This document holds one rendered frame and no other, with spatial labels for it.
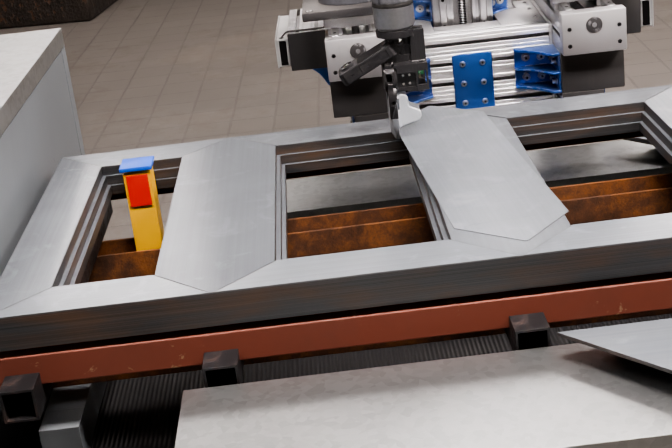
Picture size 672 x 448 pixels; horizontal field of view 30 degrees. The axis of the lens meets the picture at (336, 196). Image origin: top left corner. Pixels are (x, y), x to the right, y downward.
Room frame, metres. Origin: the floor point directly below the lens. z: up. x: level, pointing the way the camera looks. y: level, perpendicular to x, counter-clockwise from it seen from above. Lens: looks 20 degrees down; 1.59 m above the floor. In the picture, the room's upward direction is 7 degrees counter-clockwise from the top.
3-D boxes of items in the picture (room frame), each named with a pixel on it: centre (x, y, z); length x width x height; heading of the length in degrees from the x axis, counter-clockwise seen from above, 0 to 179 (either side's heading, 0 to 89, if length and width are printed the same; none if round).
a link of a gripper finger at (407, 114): (2.24, -0.15, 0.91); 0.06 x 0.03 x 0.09; 90
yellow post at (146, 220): (2.23, 0.36, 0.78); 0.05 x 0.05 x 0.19; 0
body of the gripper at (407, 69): (2.26, -0.15, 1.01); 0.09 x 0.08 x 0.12; 90
